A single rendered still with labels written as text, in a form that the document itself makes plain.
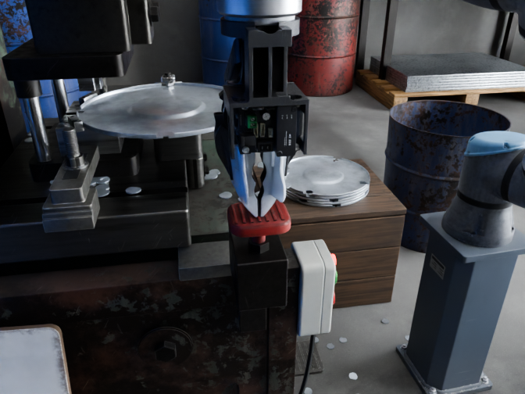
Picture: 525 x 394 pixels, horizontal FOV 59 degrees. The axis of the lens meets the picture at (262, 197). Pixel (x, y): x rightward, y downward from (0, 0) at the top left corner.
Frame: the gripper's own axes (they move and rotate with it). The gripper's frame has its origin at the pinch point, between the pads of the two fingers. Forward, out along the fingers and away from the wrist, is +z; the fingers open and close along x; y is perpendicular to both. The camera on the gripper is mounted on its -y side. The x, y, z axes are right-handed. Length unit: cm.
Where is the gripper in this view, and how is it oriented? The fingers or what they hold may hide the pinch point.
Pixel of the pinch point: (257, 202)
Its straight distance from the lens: 53.1
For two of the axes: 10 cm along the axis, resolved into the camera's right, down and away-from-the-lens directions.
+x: 9.9, -0.8, 1.5
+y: 1.7, 4.6, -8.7
